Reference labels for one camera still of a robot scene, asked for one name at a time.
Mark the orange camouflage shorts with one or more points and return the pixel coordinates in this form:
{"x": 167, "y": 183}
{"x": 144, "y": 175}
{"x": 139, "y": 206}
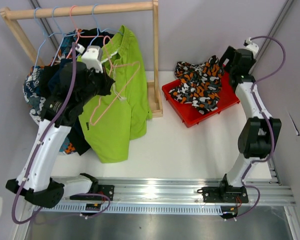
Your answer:
{"x": 199, "y": 84}

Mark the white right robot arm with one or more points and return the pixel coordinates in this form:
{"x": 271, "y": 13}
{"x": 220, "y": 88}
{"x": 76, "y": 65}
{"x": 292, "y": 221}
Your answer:
{"x": 259, "y": 136}

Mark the pink wire hanger on rack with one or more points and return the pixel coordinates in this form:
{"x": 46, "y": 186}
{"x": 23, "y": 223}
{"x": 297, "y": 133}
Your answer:
{"x": 77, "y": 33}

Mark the wooden clothes rack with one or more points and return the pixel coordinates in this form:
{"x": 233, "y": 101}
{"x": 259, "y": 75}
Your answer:
{"x": 11, "y": 18}

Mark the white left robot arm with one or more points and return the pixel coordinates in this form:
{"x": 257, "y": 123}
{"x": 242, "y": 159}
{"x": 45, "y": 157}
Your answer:
{"x": 76, "y": 86}

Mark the lime green shorts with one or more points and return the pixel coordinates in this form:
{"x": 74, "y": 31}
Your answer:
{"x": 110, "y": 122}

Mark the slotted white cable duct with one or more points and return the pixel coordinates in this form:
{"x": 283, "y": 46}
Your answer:
{"x": 127, "y": 208}

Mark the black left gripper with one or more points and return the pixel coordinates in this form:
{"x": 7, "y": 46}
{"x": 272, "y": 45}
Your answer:
{"x": 107, "y": 81}

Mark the navy blue shorts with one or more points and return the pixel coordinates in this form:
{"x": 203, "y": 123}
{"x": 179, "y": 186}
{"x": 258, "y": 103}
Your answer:
{"x": 55, "y": 79}

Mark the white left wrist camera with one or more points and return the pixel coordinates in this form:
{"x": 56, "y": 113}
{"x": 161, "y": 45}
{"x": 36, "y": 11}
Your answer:
{"x": 91, "y": 57}

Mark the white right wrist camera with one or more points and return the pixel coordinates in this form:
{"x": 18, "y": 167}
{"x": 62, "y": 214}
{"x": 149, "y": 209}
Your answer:
{"x": 251, "y": 46}

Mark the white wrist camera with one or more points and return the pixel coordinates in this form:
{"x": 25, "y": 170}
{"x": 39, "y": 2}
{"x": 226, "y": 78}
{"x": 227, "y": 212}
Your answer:
{"x": 251, "y": 46}
{"x": 91, "y": 57}

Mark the red plastic tray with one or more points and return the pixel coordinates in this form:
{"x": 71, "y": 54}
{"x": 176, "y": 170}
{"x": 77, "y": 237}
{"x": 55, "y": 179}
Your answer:
{"x": 189, "y": 115}

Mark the aluminium mounting rail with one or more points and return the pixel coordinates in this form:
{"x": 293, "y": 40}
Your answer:
{"x": 182, "y": 191}

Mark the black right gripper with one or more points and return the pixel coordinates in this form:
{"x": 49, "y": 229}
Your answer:
{"x": 228, "y": 54}

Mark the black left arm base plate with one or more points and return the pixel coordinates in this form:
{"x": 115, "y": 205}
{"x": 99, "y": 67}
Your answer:
{"x": 102, "y": 189}

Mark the black shorts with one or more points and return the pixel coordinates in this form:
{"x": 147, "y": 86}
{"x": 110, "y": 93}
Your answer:
{"x": 50, "y": 76}

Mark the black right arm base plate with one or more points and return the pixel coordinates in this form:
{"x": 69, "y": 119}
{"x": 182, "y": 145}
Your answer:
{"x": 224, "y": 194}

